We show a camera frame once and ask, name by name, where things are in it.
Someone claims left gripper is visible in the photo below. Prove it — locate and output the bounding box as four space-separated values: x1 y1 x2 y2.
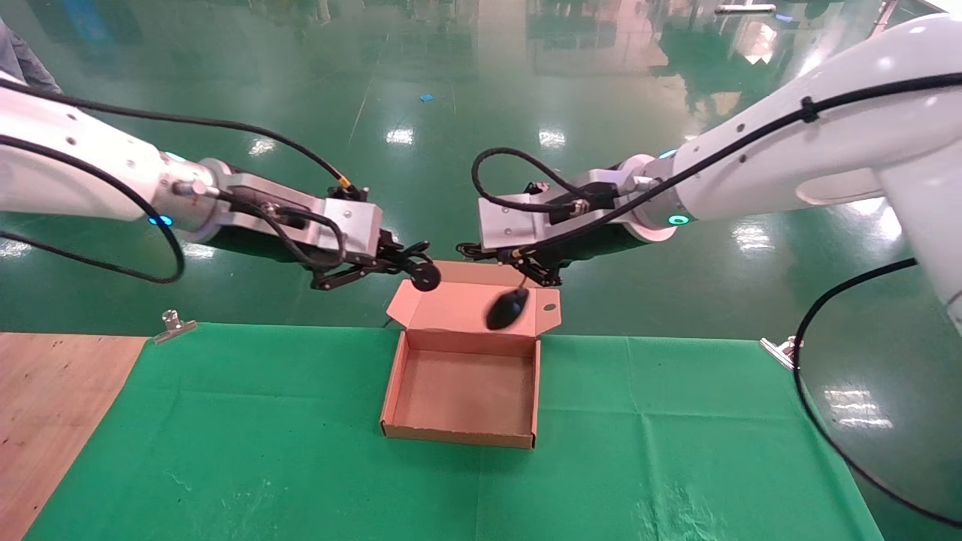
222 173 433 292

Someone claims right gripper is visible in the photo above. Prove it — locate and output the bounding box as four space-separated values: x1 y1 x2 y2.
456 171 636 289

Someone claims open brown cardboard box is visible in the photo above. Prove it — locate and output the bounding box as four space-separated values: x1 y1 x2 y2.
380 259 563 450

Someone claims silver metal table clamp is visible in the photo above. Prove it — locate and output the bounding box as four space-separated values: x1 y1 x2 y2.
758 336 803 371
153 310 198 345

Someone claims green table cloth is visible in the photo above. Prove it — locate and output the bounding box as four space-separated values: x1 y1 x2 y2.
23 323 888 541

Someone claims grey clothed bystander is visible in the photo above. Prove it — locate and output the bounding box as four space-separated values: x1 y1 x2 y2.
0 17 62 95

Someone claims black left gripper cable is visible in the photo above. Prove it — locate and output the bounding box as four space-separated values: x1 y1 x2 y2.
214 186 348 273

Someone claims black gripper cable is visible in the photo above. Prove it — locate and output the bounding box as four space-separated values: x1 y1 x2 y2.
471 147 594 215
214 186 348 273

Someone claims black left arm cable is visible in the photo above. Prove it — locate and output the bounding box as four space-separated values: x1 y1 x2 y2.
0 135 186 285
0 77 354 190

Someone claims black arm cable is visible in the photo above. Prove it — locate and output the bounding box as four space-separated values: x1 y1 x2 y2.
511 71 962 256
0 77 354 190
0 135 186 285

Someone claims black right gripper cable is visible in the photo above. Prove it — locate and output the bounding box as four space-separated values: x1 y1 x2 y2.
471 147 594 215

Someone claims long black robot cable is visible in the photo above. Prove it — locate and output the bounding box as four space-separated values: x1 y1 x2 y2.
793 258 962 527

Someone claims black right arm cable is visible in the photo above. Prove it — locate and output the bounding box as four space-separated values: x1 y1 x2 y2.
511 71 962 256

